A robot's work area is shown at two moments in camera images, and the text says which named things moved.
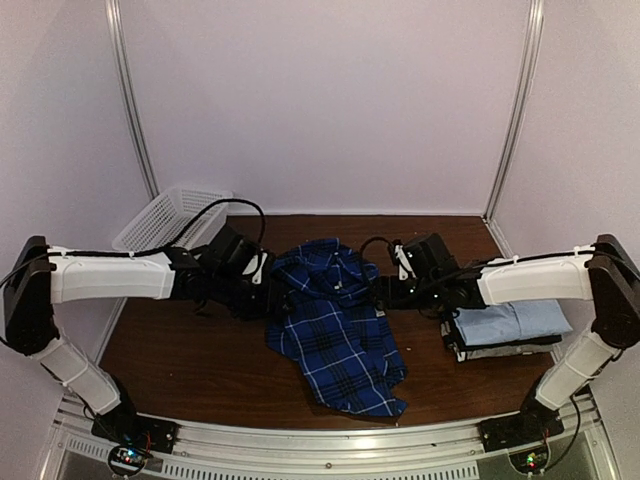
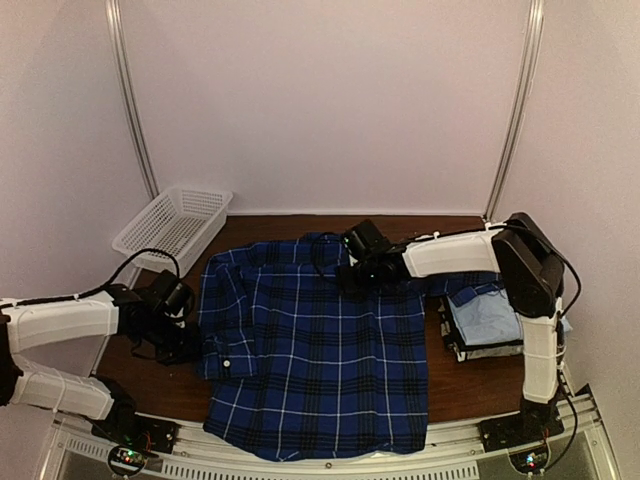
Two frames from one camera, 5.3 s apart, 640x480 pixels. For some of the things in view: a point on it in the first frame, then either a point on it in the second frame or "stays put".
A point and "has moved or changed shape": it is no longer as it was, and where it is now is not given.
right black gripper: [388, 295] → [347, 283]
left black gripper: [269, 305] → [190, 352]
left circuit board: [128, 461] stays put
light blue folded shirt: [507, 322] stays put
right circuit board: [531, 461] stays put
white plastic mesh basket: [159, 224] stays put
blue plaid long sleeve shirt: [331, 325] has moved or changed shape
